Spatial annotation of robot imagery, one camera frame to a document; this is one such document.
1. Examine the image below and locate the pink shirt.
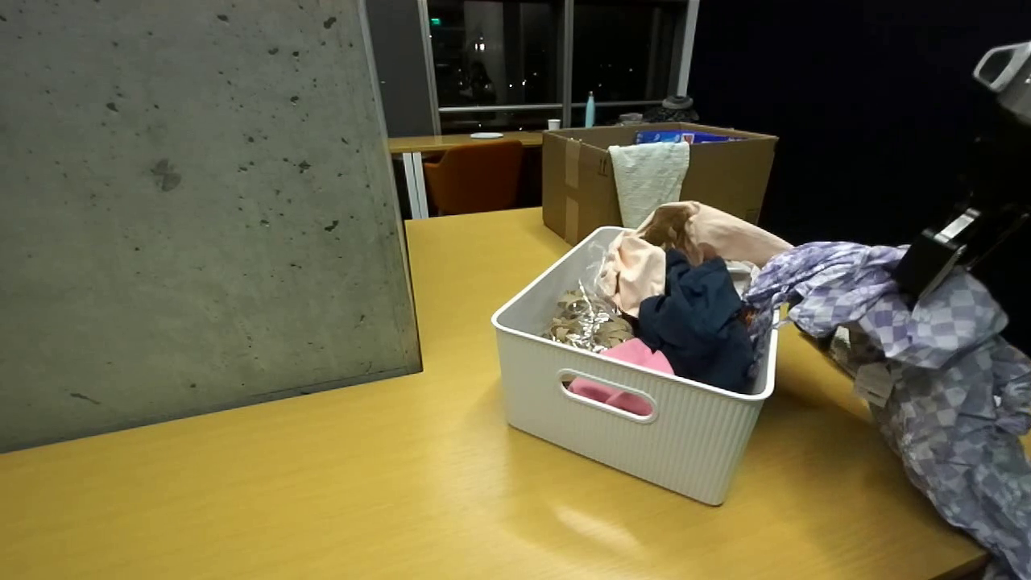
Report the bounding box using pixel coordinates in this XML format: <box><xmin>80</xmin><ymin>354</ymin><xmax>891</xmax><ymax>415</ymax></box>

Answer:
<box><xmin>562</xmin><ymin>336</ymin><xmax>675</xmax><ymax>419</ymax></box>

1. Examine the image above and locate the blue package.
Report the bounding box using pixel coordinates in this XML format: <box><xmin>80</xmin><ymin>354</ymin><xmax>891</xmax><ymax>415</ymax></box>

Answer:
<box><xmin>634</xmin><ymin>125</ymin><xmax>733</xmax><ymax>149</ymax></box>

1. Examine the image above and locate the white waffle towel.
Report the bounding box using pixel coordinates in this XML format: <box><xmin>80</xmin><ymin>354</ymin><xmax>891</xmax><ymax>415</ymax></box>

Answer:
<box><xmin>606</xmin><ymin>139</ymin><xmax>694</xmax><ymax>233</ymax></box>

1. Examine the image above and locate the concrete pillar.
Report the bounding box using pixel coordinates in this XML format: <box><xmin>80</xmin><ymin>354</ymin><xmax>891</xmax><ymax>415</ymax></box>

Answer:
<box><xmin>0</xmin><ymin>0</ymin><xmax>425</xmax><ymax>456</ymax></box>

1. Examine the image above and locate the cardboard box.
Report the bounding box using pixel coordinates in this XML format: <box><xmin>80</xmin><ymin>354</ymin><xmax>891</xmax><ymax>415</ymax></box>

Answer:
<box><xmin>538</xmin><ymin>120</ymin><xmax>781</xmax><ymax>248</ymax></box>

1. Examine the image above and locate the navy cloth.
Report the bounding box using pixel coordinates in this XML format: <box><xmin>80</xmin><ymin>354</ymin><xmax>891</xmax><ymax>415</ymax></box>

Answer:
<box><xmin>632</xmin><ymin>248</ymin><xmax>760</xmax><ymax>396</ymax></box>

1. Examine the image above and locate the purple checkered cloth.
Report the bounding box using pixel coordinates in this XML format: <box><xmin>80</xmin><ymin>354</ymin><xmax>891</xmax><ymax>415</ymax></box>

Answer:
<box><xmin>744</xmin><ymin>240</ymin><xmax>1031</xmax><ymax>580</ymax></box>

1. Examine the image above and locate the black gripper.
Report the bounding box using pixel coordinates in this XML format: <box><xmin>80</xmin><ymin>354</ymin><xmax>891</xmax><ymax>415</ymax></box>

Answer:
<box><xmin>891</xmin><ymin>105</ymin><xmax>1031</xmax><ymax>305</ymax></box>

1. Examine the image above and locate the brown patterned cloth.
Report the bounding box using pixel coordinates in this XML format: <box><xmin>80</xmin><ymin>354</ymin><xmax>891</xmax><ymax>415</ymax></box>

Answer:
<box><xmin>544</xmin><ymin>285</ymin><xmax>638</xmax><ymax>354</ymax></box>

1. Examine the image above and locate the orange chair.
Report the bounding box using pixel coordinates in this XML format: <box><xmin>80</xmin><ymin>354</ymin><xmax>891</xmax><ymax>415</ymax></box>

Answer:
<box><xmin>422</xmin><ymin>139</ymin><xmax>527</xmax><ymax>220</ymax></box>

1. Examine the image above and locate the peach cloth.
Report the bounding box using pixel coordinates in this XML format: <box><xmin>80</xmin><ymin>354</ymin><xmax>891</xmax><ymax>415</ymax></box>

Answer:
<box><xmin>593</xmin><ymin>196</ymin><xmax>802</xmax><ymax>320</ymax></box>

